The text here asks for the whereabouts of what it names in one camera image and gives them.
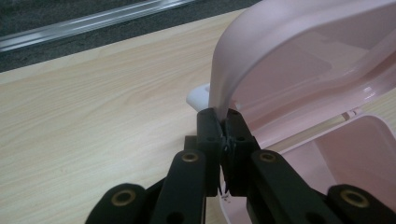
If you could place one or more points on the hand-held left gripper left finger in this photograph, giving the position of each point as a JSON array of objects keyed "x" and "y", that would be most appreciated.
[{"x": 210, "y": 137}]

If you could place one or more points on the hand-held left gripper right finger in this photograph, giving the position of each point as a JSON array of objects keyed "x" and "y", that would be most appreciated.
[{"x": 239, "y": 149}]

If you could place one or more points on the pink plastic box with lid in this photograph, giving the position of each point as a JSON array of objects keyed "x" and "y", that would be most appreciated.
[{"x": 280, "y": 46}]

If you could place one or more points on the white plastic latch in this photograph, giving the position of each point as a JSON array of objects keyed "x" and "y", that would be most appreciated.
[{"x": 197, "y": 98}]

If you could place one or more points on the silver metal rail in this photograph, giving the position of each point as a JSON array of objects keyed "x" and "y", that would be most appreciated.
[{"x": 77, "y": 25}]

